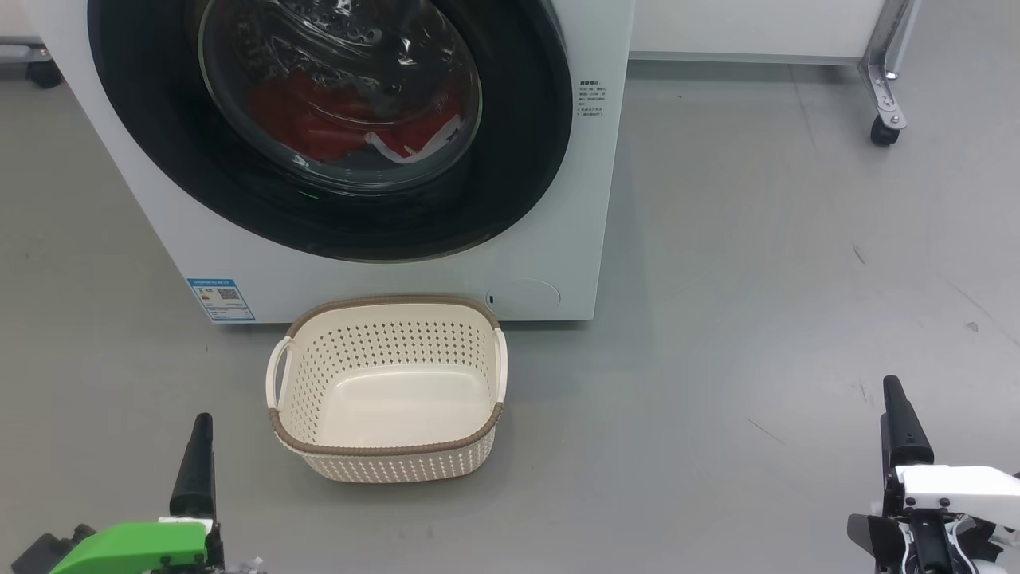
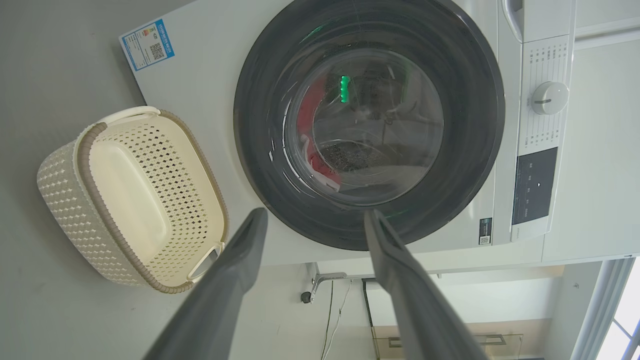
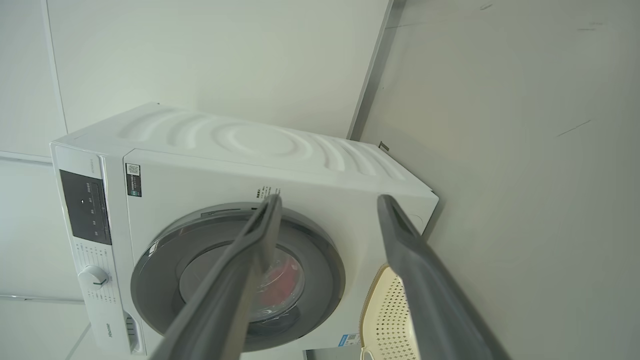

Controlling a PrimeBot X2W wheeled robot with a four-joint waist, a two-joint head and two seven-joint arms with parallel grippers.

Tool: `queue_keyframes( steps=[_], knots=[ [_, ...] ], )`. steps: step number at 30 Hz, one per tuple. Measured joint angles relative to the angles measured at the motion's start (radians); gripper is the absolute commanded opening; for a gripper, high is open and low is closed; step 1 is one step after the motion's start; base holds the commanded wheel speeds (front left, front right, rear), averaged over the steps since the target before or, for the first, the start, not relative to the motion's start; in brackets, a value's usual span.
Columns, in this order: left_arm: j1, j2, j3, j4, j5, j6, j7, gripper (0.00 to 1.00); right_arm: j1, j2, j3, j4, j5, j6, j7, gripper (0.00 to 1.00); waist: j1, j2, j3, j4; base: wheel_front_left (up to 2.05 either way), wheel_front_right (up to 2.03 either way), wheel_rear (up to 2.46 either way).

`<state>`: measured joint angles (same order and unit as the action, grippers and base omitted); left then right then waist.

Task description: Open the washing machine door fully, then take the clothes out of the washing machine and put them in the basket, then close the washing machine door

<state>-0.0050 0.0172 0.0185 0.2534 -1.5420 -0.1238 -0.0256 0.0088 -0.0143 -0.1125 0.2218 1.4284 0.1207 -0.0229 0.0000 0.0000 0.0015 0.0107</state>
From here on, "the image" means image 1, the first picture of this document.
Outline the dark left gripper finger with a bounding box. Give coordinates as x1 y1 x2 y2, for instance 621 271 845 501
169 413 218 519

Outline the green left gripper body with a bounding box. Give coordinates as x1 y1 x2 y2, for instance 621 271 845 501
49 517 226 574

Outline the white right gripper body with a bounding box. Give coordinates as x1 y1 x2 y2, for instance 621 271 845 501
846 464 1020 574

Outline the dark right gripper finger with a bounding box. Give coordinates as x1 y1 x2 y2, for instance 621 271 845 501
881 375 935 515

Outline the dark grey round washer door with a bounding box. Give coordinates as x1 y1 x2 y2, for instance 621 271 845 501
86 0 575 264

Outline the red garment with white tag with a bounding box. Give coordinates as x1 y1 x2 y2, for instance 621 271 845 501
247 70 375 160

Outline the cream laundry basket brown rim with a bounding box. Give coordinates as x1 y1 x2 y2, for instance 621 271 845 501
265 295 508 485

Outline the white front-load washing machine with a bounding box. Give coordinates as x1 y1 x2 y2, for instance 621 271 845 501
24 0 638 324

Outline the metal caster foot black wheel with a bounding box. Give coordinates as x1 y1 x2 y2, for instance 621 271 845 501
0 36 63 88
857 0 925 148

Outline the white partition panel metal frame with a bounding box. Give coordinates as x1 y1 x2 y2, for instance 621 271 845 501
628 0 917 66
0 0 49 65

